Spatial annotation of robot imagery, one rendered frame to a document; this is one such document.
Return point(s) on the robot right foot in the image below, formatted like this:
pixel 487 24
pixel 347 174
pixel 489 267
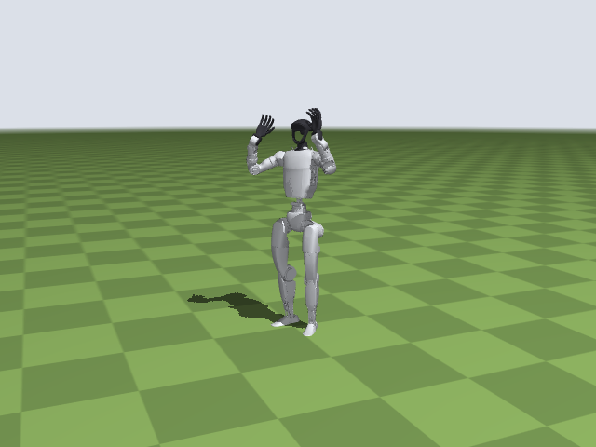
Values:
pixel 285 321

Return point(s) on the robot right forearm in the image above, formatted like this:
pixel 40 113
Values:
pixel 252 150

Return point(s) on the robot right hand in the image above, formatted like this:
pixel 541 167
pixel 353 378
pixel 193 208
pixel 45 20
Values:
pixel 263 129

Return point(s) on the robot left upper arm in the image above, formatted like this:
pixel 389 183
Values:
pixel 328 168

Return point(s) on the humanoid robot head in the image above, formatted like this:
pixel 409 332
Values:
pixel 303 127

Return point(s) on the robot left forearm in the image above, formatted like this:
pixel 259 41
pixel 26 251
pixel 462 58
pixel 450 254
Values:
pixel 323 149

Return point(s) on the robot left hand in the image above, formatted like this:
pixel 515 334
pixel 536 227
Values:
pixel 316 122

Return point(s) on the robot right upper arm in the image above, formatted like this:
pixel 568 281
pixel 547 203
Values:
pixel 269 163

